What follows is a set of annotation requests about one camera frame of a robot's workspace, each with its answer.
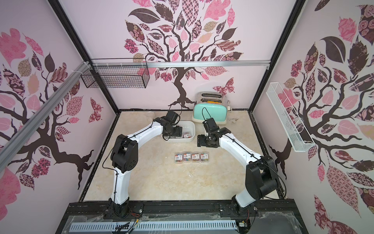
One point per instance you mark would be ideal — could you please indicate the mint green toaster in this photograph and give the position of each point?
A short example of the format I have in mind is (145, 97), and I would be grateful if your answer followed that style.
(211, 105)

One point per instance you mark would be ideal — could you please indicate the white plastic storage box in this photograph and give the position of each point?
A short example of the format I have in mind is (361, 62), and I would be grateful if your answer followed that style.
(187, 126)

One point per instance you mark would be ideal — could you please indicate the aluminium rail back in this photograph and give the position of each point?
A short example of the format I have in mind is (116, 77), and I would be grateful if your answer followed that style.
(225, 63)

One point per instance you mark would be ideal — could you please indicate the paper clip box side-left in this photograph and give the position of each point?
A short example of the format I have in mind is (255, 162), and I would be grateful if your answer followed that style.
(178, 158)

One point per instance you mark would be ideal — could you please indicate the black wire basket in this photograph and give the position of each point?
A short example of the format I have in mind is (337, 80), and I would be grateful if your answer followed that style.
(127, 73)

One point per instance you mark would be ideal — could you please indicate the black base frame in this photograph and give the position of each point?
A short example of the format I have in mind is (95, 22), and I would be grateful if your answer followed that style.
(262, 217)

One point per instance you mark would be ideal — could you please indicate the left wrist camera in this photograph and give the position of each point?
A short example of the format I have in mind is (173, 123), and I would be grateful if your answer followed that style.
(172, 117)

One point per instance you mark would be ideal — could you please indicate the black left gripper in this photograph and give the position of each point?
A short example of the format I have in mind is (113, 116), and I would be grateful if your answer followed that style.
(177, 131)

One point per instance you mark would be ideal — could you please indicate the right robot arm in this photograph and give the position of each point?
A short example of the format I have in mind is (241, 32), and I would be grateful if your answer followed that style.
(261, 176)

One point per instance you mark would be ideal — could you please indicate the white cable duct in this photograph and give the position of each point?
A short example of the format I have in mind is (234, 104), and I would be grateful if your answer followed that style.
(156, 227)

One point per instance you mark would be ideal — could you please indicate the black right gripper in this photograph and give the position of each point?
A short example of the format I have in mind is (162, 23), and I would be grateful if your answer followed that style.
(204, 141)

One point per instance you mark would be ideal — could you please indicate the white wire basket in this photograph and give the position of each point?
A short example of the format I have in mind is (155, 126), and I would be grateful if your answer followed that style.
(283, 101)

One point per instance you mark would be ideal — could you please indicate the aluminium rail left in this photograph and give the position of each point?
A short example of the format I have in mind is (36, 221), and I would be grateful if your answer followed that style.
(15, 143)

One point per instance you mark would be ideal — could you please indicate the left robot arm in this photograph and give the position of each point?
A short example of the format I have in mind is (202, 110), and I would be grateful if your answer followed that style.
(125, 153)

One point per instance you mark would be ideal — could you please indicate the paper clip box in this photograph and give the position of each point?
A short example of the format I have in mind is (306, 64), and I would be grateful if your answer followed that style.
(195, 157)
(187, 157)
(187, 135)
(204, 157)

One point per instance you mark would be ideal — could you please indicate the aluminium rail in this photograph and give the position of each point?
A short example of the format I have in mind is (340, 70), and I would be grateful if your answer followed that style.
(225, 63)
(15, 143)

